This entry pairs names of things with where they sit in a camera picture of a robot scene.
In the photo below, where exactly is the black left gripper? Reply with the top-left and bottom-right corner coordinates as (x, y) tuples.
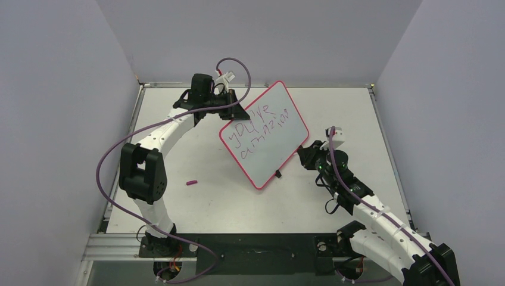
(204, 89), (250, 121)

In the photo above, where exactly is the pink-framed whiteboard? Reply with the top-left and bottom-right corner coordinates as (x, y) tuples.
(219, 81), (309, 189)

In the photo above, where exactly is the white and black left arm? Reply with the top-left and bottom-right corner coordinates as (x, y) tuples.
(119, 71), (250, 256)

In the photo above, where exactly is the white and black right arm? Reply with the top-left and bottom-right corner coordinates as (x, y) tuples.
(297, 141), (461, 285)

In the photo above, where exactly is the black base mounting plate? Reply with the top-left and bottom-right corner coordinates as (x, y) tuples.
(138, 233), (364, 279)

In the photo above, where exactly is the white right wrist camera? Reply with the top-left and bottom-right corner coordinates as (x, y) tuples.
(319, 127), (345, 151)

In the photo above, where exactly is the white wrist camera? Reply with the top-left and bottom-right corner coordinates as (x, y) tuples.
(319, 127), (345, 151)
(214, 71), (235, 92)

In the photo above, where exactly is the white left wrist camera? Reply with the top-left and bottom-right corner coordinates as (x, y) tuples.
(214, 71), (235, 92)

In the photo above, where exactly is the aluminium table edge rail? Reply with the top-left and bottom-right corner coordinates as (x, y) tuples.
(80, 232), (438, 262)

